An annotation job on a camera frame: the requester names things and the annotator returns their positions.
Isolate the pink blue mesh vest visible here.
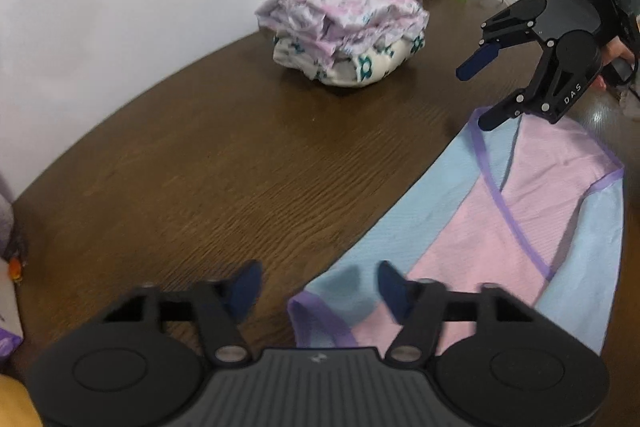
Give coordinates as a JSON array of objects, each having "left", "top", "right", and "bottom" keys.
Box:
[{"left": 288, "top": 116, "right": 624, "bottom": 351}]

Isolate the person's right hand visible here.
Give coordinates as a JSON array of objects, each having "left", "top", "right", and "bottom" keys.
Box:
[{"left": 593, "top": 37, "right": 638, "bottom": 92}]

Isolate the lower purple tissue pack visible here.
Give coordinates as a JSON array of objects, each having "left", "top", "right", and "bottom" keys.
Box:
[{"left": 0, "top": 259, "right": 24, "bottom": 361}]

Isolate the yellow ceramic mug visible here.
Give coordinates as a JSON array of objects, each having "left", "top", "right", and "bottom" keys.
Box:
[{"left": 0, "top": 375, "right": 43, "bottom": 427}]

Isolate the folded green flower garment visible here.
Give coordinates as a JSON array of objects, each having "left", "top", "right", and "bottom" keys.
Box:
[{"left": 272, "top": 32, "right": 425, "bottom": 88}]

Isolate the folded pink floral garment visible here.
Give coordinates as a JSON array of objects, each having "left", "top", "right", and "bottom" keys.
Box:
[{"left": 255, "top": 0, "right": 428, "bottom": 67}]

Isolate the purple textured vase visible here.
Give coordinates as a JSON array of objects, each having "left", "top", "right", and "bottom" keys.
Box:
[{"left": 0, "top": 195, "right": 14, "bottom": 255}]

